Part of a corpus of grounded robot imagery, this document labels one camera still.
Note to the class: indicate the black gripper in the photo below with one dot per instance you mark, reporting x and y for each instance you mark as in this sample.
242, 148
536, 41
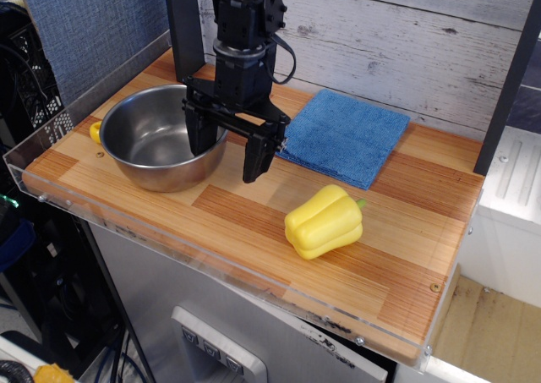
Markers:
237, 99

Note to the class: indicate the metal pot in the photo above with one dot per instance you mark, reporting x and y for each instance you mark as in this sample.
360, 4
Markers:
147, 136

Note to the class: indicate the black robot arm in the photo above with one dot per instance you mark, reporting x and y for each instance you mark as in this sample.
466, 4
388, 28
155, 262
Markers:
248, 28

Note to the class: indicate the blue folded cloth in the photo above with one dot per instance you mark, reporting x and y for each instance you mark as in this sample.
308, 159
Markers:
343, 138

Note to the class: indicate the yellow toy bell pepper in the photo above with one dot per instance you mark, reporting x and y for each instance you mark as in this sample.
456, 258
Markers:
331, 219

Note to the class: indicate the clear acrylic table guard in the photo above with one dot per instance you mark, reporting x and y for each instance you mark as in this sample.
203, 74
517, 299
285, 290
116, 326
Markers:
379, 290

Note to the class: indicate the silver cabinet with dispenser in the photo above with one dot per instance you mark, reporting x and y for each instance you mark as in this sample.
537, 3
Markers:
157, 292

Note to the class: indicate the black plastic crate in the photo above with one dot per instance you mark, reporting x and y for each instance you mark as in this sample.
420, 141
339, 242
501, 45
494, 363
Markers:
34, 84

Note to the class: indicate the white plastic unit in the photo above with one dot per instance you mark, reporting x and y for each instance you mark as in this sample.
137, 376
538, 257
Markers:
501, 249

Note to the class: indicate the yellow object bottom left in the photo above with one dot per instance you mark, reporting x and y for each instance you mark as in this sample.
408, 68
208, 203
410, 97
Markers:
52, 373

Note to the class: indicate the left black vertical post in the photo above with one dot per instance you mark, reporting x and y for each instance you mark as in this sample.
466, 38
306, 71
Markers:
186, 37

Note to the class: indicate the black vertical post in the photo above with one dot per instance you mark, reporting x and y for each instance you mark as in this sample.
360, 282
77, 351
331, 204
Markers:
513, 80
186, 37

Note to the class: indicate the yellow handled toy knife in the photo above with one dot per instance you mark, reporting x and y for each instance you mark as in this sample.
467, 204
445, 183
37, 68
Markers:
94, 131

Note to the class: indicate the right black vertical post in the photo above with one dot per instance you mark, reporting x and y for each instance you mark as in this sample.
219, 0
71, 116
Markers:
513, 80

